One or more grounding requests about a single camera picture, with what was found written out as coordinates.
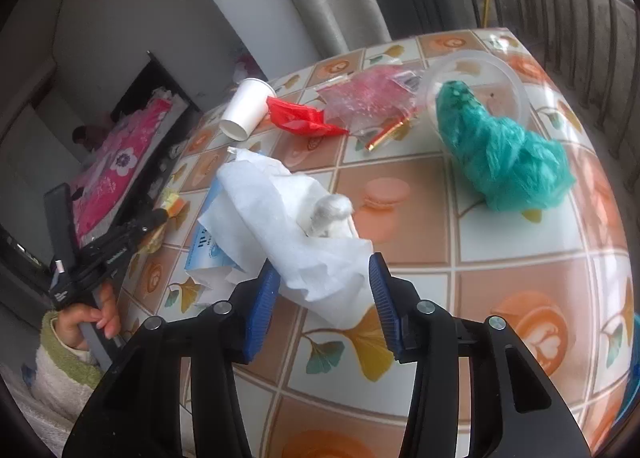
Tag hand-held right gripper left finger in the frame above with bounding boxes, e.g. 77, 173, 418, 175
62, 263, 283, 458

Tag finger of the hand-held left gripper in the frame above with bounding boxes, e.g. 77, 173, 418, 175
97, 208, 171, 266

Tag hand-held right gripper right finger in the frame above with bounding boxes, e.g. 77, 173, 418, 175
367, 253, 593, 458

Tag small yellow wrapper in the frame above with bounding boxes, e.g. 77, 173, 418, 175
159, 190, 189, 219

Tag white tissue paper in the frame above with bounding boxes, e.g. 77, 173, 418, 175
197, 148, 376, 329

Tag white paper cup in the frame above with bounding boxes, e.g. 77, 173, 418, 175
219, 78, 277, 141

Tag teal plastic bag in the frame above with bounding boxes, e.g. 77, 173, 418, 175
434, 79, 576, 213

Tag red plastic wrapper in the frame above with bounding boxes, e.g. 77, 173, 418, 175
265, 95, 351, 136

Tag clear plastic container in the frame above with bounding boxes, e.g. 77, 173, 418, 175
419, 50, 530, 139

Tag blue plastic basin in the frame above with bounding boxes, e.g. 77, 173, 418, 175
617, 313, 640, 434

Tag person's left forearm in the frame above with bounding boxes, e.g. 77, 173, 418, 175
30, 310, 108, 441

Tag person's left hand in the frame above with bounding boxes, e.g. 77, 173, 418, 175
52, 283, 121, 351

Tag tile pattern tablecloth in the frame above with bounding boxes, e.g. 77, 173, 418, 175
112, 28, 633, 458

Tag blue and white tissue packet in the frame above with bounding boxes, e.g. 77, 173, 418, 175
184, 178, 251, 289

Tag pink floral blanket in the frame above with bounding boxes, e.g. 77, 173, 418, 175
70, 98, 188, 241

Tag grey foil ball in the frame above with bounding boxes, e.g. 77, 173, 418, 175
307, 193, 354, 239

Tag gold and red wrapper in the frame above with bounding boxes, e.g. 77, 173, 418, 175
365, 118, 414, 152

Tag clear pink plastic bag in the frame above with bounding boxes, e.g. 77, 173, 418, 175
317, 65, 426, 139

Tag metal window railing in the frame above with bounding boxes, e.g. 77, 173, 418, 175
492, 0, 640, 154

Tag black furniture frame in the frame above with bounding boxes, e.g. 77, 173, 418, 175
110, 52, 203, 199

